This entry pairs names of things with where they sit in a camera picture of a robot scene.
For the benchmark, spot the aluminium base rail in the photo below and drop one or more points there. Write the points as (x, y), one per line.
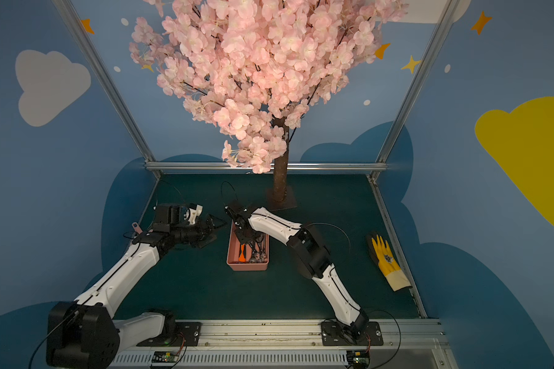
(261, 343)

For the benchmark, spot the pink plastic dustpan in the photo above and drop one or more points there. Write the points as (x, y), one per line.
(136, 230)

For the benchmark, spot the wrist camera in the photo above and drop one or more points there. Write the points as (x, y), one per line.
(236, 211)
(177, 214)

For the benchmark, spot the orange handled adjustable wrench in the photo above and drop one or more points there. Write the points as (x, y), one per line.
(242, 254)

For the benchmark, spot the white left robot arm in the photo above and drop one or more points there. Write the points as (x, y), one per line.
(85, 334)

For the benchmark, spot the pink plastic storage box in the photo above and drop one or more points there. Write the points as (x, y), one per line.
(257, 255)

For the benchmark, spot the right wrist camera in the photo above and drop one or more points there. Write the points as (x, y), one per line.
(236, 211)

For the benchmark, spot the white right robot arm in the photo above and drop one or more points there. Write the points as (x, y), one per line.
(312, 258)

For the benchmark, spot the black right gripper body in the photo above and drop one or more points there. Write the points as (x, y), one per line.
(246, 232)

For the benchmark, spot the pink cherry blossom tree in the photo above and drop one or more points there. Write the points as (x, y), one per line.
(253, 69)

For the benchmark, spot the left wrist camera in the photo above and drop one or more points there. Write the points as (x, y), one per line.
(177, 214)

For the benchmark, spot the yellow rubber glove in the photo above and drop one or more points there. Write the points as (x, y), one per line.
(382, 256)

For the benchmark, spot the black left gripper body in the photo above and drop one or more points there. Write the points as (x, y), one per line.
(201, 233)

